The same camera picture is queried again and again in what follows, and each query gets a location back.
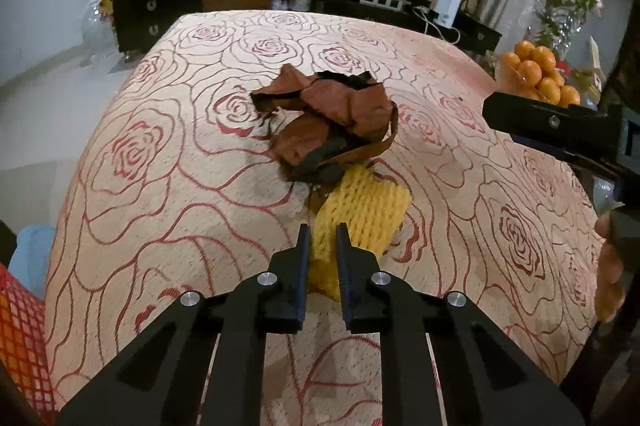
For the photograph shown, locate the yellow foam fruit net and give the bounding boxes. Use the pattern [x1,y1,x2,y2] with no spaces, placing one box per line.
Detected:
[308,165,412,302]

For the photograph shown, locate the brown paper bag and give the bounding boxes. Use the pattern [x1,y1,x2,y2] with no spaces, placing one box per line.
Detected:
[250,64,398,185]

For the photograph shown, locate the person right hand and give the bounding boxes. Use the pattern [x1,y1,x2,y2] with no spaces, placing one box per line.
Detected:
[594,213,626,323]

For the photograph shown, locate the glass bowl of oranges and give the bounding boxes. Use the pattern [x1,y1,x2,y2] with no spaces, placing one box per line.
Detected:
[496,40,582,108]

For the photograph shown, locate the rose pattern tablecloth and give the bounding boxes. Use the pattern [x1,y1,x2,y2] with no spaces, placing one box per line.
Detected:
[44,12,600,406]

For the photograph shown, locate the white router box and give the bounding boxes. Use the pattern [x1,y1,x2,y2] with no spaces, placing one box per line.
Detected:
[433,0,462,28]

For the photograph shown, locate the light blue floor mat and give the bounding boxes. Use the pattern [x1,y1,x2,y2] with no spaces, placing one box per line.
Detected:
[9,225,55,301]

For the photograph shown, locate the red plastic mesh basket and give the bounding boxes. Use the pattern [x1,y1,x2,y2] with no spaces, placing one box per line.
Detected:
[1,266,56,425]

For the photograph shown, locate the large clear water jug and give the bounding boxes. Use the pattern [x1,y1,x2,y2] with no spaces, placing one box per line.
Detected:
[80,0,116,64]

